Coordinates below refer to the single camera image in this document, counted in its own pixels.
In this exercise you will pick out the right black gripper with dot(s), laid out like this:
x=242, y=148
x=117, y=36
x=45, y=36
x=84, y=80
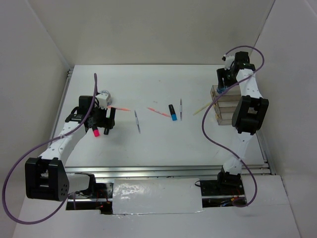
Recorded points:
x=222, y=73

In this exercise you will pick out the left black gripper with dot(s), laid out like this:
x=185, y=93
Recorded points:
x=106, y=122

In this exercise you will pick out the pink cap black highlighter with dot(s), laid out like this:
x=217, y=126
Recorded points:
x=95, y=131

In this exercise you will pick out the yellow slim highlighter pen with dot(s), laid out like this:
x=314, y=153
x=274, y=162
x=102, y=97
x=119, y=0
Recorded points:
x=202, y=108

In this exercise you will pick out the blue cap black highlighter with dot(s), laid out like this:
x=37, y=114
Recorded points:
x=172, y=112

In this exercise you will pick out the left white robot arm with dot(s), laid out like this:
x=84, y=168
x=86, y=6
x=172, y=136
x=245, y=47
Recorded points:
x=45, y=176

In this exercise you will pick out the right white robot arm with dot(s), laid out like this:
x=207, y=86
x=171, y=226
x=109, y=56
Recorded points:
x=248, y=115

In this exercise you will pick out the orange slim highlighter pen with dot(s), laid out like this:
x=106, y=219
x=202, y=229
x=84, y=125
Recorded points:
x=120, y=109

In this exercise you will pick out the clear drawer organizer box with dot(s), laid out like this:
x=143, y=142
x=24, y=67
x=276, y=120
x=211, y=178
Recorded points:
x=226, y=105

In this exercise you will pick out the red slim highlighter pen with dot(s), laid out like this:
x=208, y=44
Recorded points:
x=158, y=112

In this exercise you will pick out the white foil cover sheet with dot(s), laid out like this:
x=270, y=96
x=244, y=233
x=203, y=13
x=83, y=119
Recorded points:
x=156, y=196

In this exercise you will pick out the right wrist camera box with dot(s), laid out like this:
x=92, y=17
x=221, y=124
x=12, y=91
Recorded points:
x=228, y=61

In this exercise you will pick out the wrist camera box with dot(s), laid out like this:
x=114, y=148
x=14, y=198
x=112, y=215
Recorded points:
x=228, y=61
x=101, y=98

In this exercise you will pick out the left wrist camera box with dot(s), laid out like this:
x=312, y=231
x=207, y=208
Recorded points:
x=101, y=98

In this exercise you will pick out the aluminium frame rail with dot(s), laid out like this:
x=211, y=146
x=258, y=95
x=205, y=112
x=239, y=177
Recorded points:
x=147, y=172

